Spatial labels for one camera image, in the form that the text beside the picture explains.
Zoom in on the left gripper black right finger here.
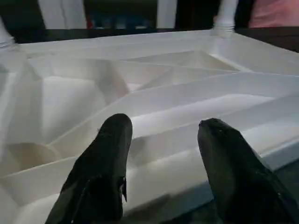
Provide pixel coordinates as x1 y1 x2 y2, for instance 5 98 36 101
197 118 299 224

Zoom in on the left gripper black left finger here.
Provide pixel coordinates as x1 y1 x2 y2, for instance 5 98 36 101
46 113 134 224

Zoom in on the white plastic table top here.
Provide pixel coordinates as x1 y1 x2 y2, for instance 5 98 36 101
0 28 299 224

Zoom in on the white plastic table leg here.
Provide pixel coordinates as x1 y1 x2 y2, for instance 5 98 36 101
0 16 17 50
213 0 240 37

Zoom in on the black work mat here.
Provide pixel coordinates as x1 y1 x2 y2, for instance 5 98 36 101
0 26 299 224

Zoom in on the pink pillow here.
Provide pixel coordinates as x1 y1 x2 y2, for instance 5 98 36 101
248 0 299 28

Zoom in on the black furniture with yellow label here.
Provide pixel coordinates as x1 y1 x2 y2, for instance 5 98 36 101
0 0 255 31

